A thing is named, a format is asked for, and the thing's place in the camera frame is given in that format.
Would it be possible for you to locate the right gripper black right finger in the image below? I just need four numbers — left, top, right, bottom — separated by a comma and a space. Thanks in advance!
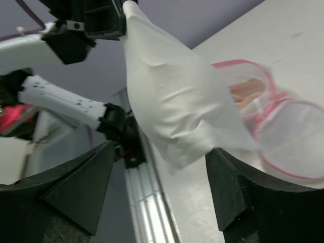
206, 149, 323, 243

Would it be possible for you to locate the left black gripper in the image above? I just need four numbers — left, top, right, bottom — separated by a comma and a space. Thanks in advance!
40, 0, 126, 40

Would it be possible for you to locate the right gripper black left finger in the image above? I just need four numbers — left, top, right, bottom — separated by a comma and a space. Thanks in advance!
1, 142, 114, 242

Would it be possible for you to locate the mesh laundry bag pink trim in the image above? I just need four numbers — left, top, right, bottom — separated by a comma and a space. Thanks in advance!
213, 59, 323, 180

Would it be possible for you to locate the white cloth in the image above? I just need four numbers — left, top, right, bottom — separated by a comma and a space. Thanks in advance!
123, 1, 259, 173

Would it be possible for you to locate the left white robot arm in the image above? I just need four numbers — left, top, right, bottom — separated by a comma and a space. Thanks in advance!
1, 1, 137, 145

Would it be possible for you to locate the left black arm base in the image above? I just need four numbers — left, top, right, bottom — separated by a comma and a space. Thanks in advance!
114, 117, 146, 169

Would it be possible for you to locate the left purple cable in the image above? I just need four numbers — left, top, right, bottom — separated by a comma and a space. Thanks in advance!
0, 0, 46, 43

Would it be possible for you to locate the aluminium frame rail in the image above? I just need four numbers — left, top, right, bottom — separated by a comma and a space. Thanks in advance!
118, 91, 183, 243

